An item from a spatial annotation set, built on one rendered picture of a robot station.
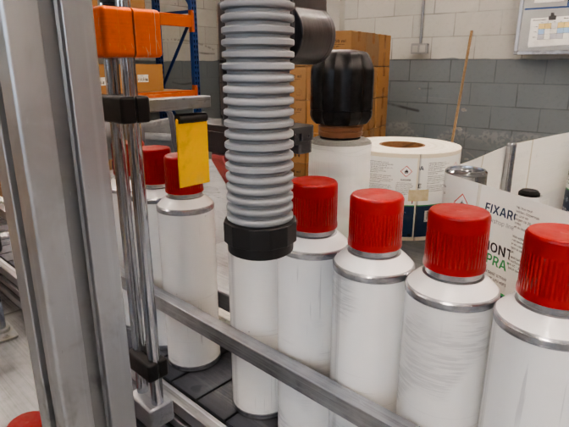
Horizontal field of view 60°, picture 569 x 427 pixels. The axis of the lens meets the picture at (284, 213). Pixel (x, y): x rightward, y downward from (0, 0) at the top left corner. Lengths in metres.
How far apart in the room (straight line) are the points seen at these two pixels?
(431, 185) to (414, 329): 0.56
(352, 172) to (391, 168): 0.18
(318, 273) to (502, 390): 0.13
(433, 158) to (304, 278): 0.52
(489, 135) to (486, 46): 0.78
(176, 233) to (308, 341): 0.16
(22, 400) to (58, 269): 0.32
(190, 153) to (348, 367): 0.21
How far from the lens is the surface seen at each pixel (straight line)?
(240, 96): 0.21
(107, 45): 0.33
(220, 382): 0.48
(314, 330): 0.35
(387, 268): 0.30
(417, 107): 5.10
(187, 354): 0.49
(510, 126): 4.84
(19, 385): 0.63
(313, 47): 0.50
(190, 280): 0.45
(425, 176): 0.82
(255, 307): 0.38
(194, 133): 0.41
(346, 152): 0.64
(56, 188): 0.28
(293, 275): 0.34
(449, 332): 0.29
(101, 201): 0.30
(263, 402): 0.43
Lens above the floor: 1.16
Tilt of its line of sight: 17 degrees down
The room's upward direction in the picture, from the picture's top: straight up
